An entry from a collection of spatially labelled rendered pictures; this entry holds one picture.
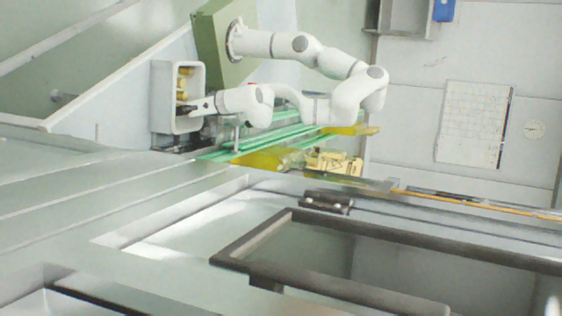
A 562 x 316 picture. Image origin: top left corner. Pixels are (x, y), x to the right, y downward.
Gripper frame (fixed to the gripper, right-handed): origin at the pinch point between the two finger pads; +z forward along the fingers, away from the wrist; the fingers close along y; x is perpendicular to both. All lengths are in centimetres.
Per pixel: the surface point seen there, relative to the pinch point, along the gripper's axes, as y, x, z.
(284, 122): 71, -13, -3
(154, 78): -9.2, 10.9, 0.9
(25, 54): -7, 29, 55
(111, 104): -26.1, 4.8, 3.9
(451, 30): 610, 45, -30
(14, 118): -41.7, 5.6, 23.7
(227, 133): 18.0, -10.9, -4.5
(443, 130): 605, -91, -1
